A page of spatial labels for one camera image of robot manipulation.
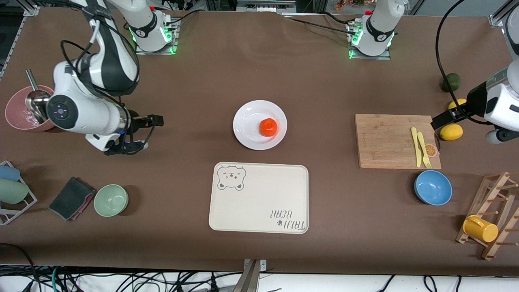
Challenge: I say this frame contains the white round plate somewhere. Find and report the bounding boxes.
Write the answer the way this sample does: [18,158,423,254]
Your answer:
[233,100,288,151]

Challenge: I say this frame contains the orange fruit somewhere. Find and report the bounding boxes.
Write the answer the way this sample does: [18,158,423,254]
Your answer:
[259,118,279,137]

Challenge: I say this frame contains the yellow plastic fork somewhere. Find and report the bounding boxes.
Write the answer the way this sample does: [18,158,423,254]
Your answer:
[417,131,432,169]

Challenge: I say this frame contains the green avocado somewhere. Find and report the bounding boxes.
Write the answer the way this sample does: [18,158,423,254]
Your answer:
[442,73,461,92]

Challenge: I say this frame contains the yellow plastic knife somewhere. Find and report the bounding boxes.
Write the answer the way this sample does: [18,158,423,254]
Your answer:
[411,127,422,168]

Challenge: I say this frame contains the wooden cutting board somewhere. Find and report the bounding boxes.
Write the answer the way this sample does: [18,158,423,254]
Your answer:
[355,114,442,170]

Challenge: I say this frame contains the blue bowl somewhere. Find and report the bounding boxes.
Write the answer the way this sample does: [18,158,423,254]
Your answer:
[414,170,453,206]

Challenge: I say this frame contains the pale green bowl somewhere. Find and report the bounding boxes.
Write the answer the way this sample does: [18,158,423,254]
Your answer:
[94,184,129,217]

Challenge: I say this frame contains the wooden peg cup rack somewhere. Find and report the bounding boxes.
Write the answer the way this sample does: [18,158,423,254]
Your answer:
[456,171,519,261]

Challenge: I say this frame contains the dark folded cloth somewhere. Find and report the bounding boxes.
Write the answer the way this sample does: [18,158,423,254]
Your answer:
[49,176,97,222]

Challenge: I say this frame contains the metal ladle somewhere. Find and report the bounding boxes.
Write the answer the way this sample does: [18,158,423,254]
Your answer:
[25,69,56,124]

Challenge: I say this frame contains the yellow mug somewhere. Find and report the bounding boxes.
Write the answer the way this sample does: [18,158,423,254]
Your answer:
[463,215,499,243]

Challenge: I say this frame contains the pink bowl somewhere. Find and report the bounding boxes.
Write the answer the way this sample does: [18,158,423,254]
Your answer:
[5,85,64,132]

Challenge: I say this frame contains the blue cup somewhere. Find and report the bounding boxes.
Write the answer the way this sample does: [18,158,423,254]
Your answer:
[0,165,21,182]

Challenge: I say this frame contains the cream tray with bear print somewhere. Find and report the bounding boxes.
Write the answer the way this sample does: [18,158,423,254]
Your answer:
[208,162,309,234]

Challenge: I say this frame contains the pale green cup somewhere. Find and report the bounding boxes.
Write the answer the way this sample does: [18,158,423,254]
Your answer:
[0,178,30,204]

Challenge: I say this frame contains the colourful background items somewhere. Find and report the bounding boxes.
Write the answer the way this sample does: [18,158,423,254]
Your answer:
[335,0,380,9]

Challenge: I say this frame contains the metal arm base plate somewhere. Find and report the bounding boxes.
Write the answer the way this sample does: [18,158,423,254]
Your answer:
[135,16,179,55]
[349,20,392,60]

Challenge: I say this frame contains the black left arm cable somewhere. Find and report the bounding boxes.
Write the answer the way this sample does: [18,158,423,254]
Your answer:
[436,0,491,124]

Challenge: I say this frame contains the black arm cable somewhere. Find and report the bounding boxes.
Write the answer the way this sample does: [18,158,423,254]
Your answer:
[436,0,491,124]
[60,12,140,100]

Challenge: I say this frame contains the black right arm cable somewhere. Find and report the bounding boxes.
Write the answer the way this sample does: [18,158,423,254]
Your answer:
[60,12,140,100]

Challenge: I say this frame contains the black base cable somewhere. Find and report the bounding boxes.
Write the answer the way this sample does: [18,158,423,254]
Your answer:
[162,8,205,27]
[284,15,357,35]

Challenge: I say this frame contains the white wire cup rack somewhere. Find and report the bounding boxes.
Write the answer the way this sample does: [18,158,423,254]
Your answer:
[0,161,38,226]

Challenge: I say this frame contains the aluminium frame beam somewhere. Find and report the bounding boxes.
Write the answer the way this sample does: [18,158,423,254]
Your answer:
[235,0,298,13]

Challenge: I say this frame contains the metal table edge bracket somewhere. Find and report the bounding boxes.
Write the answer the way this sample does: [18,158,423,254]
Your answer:
[233,260,267,292]

